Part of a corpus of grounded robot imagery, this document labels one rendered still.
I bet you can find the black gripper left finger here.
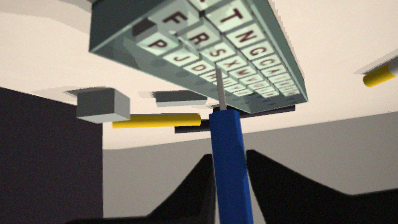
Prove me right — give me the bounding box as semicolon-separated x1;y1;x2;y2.
65;154;216;224

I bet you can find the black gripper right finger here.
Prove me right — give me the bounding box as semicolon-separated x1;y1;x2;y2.
246;150;398;224

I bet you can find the blue stylus with silver tip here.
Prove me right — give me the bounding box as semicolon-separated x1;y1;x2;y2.
209;68;254;224

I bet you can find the black cylinder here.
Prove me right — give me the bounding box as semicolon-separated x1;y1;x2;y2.
174;120;210;134
213;105;295;119

